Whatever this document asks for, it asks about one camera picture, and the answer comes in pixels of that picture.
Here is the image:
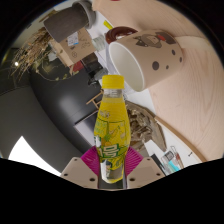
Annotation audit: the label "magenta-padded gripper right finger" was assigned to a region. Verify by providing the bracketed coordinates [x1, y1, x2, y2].
[124, 146, 166, 190]

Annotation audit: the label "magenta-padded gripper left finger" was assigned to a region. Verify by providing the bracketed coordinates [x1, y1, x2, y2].
[60, 146, 101, 190]

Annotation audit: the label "yellow drink bottle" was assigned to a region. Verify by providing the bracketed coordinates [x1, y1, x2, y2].
[93, 74, 129, 184]

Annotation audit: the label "small paint jar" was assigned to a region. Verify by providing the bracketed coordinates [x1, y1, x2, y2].
[163, 150, 175, 161]

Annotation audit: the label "paint brushes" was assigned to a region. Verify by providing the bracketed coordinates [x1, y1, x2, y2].
[169, 145, 185, 169]

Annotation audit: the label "wooden easel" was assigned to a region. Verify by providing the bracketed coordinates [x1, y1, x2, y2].
[85, 89, 104, 109]

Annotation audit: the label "long ceiling light strip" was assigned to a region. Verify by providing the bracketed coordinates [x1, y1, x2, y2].
[8, 134, 63, 177]

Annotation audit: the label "red box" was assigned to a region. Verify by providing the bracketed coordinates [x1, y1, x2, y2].
[71, 59, 84, 74]

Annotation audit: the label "beige dotted mug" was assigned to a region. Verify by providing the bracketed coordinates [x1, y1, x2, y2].
[105, 25, 184, 93]

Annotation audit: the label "brown cardboard box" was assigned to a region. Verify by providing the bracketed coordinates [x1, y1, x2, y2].
[49, 28, 98, 68]

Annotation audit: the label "small white cup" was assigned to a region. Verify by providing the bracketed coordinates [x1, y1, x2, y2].
[91, 35, 108, 52]

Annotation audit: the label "yellow marker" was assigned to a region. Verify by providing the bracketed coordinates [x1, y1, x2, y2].
[102, 20, 114, 31]

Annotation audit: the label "dried plant in grey pot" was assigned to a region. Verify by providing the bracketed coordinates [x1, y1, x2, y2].
[9, 1, 93, 83]

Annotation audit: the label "dark grey round saucer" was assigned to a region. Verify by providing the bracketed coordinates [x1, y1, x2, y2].
[78, 0, 98, 29]

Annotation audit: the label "black wall screen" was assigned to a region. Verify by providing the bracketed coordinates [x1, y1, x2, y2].
[73, 109, 101, 148]

